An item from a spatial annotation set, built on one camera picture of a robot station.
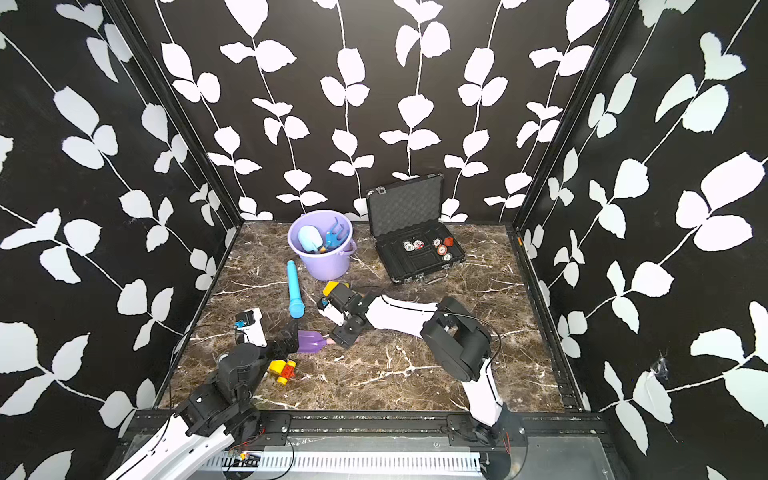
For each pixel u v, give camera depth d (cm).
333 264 99
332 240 102
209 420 54
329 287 101
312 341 88
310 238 101
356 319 65
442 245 111
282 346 70
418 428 76
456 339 50
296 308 92
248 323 64
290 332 93
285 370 80
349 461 70
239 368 55
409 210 109
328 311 80
